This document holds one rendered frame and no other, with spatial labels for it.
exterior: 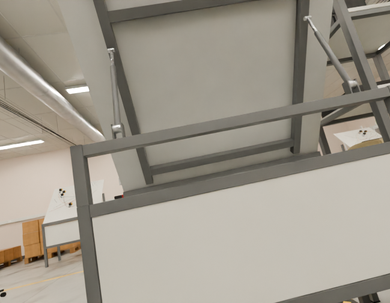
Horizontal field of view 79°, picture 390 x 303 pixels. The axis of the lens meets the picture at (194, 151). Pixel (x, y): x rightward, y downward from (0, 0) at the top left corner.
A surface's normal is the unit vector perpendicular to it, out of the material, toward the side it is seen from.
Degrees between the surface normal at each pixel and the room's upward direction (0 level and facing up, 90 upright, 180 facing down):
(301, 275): 90
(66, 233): 90
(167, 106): 127
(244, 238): 90
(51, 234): 90
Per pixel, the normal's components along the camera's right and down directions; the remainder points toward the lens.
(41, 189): 0.10, -0.21
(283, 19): 0.15, 0.43
